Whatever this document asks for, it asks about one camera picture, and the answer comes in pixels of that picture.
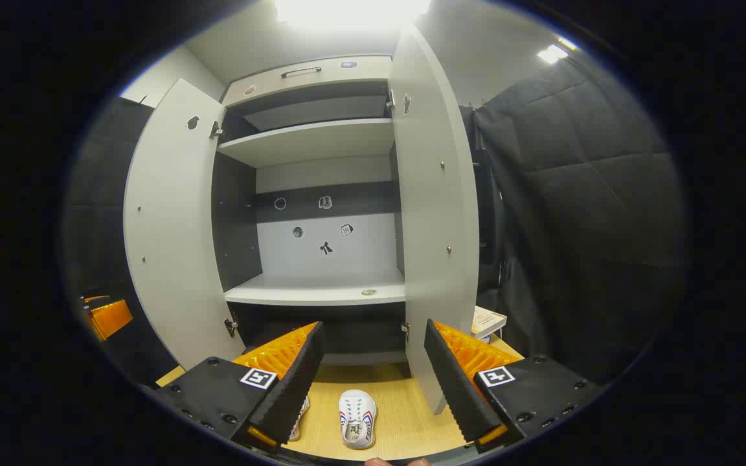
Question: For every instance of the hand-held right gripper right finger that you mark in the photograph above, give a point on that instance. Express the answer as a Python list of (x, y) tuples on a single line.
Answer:
[(454, 382)]

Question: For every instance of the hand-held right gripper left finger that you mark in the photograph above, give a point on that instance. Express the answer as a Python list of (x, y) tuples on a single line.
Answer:
[(295, 375)]

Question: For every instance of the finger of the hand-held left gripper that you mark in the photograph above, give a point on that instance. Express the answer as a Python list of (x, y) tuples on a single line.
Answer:
[(113, 318), (96, 298)]

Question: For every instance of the white canvas shoe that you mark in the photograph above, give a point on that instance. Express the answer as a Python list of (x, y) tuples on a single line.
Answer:
[(300, 421), (358, 421)]

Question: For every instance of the grey shoe cabinet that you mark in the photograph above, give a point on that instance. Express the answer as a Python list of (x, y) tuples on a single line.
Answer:
[(321, 139)]

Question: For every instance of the grey cabinet drawer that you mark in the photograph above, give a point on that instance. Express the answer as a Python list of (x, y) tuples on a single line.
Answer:
[(347, 77)]

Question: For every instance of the beige book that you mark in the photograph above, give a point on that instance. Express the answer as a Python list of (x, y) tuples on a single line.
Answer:
[(488, 320)]

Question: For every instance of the black backdrop cloth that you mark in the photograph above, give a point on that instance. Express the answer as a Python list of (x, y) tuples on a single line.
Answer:
[(580, 213)]

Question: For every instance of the ceiling light panel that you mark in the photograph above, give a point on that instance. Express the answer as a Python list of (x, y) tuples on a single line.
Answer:
[(552, 53), (353, 10)]

